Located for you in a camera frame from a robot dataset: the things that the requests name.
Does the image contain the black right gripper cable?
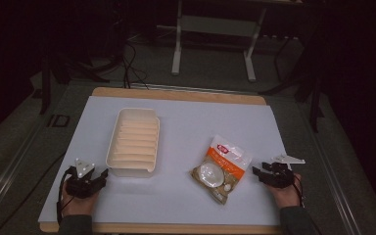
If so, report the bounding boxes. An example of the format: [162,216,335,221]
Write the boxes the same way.
[292,175,306,209]

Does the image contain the person's right hand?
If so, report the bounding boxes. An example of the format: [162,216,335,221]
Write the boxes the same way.
[266,173,304,210]

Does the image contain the orange and white snack packet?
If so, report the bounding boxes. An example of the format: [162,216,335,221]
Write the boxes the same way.
[189,134,254,206]

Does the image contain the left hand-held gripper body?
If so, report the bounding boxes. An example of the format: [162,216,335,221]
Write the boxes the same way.
[65,158,100,200]

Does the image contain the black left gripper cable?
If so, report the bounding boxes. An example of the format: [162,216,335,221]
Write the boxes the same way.
[55,165,76,225]

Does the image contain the white metal table frame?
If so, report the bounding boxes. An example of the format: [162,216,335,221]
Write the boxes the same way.
[170,0,269,83]

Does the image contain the black floor cables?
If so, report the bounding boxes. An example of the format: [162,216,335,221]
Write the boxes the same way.
[119,41,150,90]

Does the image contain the white slotted plastic container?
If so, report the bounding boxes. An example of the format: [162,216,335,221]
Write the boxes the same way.
[105,107,162,179]

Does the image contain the black metal stand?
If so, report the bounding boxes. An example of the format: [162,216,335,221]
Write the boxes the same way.
[38,53,111,116]
[259,19,326,134]

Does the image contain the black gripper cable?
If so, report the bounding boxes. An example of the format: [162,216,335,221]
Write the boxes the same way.
[55,165,76,225]
[292,175,306,209]

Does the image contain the person's left hand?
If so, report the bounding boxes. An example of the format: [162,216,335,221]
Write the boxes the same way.
[60,180,100,218]

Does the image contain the white table mat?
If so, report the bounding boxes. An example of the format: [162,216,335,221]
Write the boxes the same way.
[37,95,289,227]

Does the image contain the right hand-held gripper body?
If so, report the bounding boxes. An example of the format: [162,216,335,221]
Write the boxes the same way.
[263,154,306,190]

